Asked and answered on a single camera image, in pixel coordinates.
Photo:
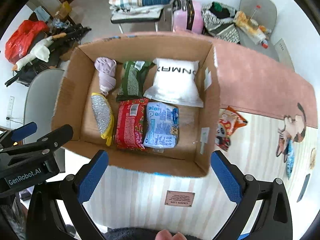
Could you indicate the green snack bag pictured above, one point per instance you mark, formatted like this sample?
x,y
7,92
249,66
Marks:
x,y
132,83

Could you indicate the brown cardboard box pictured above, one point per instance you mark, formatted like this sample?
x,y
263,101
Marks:
x,y
191,156

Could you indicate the red snack package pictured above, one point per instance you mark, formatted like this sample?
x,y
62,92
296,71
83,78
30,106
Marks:
x,y
130,124

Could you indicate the operator's fingertips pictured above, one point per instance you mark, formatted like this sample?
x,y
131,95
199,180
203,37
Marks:
x,y
167,235

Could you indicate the slim blue snack packet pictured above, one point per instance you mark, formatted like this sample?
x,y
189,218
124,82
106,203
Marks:
x,y
290,158

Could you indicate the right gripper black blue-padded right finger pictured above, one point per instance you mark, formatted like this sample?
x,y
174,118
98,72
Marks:
x,y
274,220

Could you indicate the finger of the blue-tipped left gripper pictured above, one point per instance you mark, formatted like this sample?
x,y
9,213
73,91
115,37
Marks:
x,y
8,138

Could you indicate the white pouch black lettering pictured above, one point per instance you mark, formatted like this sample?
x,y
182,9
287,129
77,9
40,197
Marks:
x,y
174,82

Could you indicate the pink striped cat rug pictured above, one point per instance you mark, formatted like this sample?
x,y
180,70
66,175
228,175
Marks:
x,y
278,104

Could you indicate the silver yellow scrubber sponge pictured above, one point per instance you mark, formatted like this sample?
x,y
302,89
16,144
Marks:
x,y
104,117

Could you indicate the orange panda snack bag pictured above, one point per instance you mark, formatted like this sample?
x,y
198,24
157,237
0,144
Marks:
x,y
229,121

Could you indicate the lilac cloth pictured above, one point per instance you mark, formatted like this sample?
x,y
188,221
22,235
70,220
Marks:
x,y
107,71

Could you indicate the white goose plush toy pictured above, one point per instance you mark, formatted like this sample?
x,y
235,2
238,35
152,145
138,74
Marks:
x,y
39,51

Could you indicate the white folding bed table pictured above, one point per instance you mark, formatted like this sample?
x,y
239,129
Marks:
x,y
152,13

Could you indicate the grey chair with items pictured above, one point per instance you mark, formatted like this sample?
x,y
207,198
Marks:
x,y
265,13

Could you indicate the pink suitcase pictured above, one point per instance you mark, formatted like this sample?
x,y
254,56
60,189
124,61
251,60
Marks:
x,y
186,16

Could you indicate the yellow snack bag on chair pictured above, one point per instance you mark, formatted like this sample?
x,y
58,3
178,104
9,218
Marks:
x,y
250,31

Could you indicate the grey round chair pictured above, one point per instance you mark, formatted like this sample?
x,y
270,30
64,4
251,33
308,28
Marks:
x,y
40,102

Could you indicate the light blue tissue pack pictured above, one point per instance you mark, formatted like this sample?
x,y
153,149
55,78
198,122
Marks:
x,y
162,126

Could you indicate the black white patterned bag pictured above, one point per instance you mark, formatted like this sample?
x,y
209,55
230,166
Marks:
x,y
219,21

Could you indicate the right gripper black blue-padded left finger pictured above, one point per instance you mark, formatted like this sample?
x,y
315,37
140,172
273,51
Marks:
x,y
44,219

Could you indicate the red plastic bag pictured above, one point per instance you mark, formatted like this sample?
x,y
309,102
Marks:
x,y
18,44

